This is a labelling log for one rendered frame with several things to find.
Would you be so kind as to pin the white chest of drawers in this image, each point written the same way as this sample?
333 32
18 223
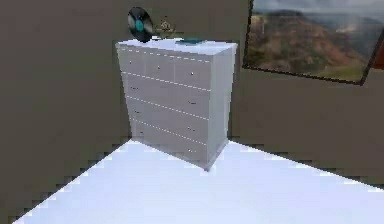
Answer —
176 96

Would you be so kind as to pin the framed landscape picture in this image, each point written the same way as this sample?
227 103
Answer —
310 40

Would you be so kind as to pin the teal flat book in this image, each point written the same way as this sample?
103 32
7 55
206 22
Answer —
190 41

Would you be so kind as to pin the black round disc teal centre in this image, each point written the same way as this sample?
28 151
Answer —
140 24

